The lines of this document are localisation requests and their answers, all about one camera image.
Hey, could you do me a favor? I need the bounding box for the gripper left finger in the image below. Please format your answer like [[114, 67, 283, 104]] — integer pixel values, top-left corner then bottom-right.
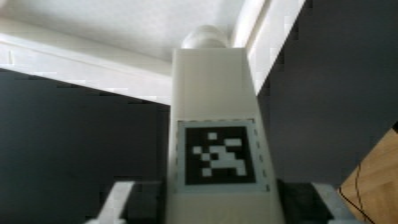
[[85, 180, 162, 224]]

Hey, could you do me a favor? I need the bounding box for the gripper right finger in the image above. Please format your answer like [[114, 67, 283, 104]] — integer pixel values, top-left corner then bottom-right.
[[277, 180, 359, 224]]

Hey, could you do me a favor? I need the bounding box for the white desk leg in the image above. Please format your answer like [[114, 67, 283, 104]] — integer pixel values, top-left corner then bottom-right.
[[165, 25, 284, 224]]

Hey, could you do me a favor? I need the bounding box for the white desk tabletop panel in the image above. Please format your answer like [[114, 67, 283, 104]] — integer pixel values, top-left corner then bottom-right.
[[0, 0, 307, 87]]

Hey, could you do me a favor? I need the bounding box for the black cable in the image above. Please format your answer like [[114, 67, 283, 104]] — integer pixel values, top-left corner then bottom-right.
[[339, 163, 378, 224]]

